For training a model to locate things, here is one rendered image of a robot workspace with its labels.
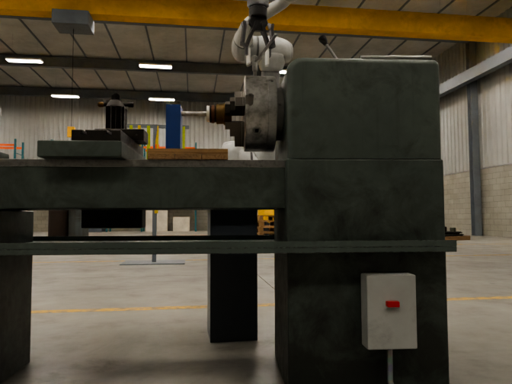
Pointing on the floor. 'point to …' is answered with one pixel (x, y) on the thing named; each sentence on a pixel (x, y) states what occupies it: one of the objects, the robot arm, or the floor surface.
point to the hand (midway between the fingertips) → (257, 58)
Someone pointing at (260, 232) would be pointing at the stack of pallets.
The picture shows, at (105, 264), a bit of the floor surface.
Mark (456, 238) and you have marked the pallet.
